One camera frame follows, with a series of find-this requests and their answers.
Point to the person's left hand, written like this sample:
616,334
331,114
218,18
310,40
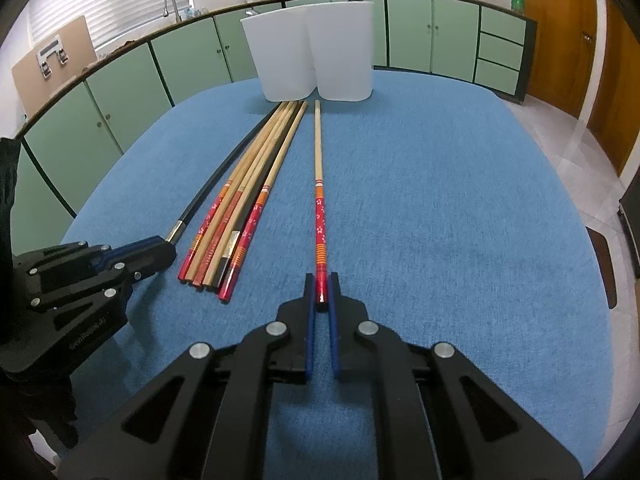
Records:
45,410

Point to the dark glass cabinet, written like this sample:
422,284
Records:
631,220

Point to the blue tablecloth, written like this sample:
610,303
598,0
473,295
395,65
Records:
450,210

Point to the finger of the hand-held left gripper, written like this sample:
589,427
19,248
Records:
145,247
155,262

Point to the black chopstick silver tip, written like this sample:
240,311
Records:
220,172

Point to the white plastic utensil cup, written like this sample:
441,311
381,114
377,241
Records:
345,50
277,55

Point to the brown wooden door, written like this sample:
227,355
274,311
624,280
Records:
555,35
620,100

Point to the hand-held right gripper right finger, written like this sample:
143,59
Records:
335,345

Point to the plain wooden chopstick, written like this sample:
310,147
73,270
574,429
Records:
283,125
270,135

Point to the green kitchen base cabinets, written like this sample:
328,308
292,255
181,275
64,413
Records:
125,85

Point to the chrome kitchen faucet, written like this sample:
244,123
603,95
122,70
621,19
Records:
172,0

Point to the clear glass cups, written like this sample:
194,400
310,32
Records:
199,13

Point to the black chopstick silver band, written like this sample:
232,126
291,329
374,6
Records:
223,267

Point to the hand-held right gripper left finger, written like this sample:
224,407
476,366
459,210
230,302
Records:
310,340

